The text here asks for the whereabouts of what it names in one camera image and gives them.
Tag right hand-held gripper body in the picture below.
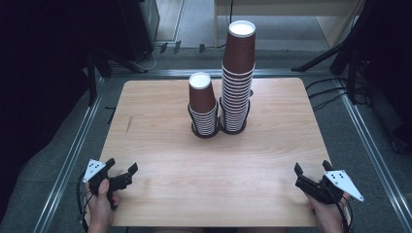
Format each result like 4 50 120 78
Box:
294 170 364 206

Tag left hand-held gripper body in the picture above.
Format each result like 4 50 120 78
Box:
83 158 133 211

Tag black wire double cup holder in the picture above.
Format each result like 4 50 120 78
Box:
187 90 255 140

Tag tall stack of brown cups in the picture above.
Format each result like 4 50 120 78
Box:
220 64 255 133

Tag person's right hand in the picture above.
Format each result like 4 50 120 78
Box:
306 192 353 233

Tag person's left hand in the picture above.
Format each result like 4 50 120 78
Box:
85 179 121 233

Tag black metal stand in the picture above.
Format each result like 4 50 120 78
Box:
85 48 150 107

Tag short stack of brown cups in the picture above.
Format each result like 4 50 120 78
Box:
188 71 219 137

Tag dark curtain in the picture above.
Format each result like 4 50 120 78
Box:
0 0 98 212

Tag black tripod stand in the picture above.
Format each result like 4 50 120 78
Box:
291 0 383 105

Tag black computer tower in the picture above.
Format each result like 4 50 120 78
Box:
118 0 161 63

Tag light wooden furniture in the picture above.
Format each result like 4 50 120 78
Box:
213 0 367 50

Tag aluminium floor rail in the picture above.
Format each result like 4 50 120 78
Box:
334 77 412 233
32 77 107 233
110 68 338 80

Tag right hand-held gripper cable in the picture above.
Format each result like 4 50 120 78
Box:
334 193 355 233

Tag hand-held gripper cable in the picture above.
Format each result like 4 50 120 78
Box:
334 193 355 233
76 173 95 233

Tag left hand-held gripper cable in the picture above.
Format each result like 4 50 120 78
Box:
76 173 95 233

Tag black floor cables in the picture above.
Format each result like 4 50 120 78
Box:
304 76 371 113

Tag white floor cable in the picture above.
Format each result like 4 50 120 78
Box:
141 44 163 72

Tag thin black hanging cable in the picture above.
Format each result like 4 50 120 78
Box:
205 0 235 50

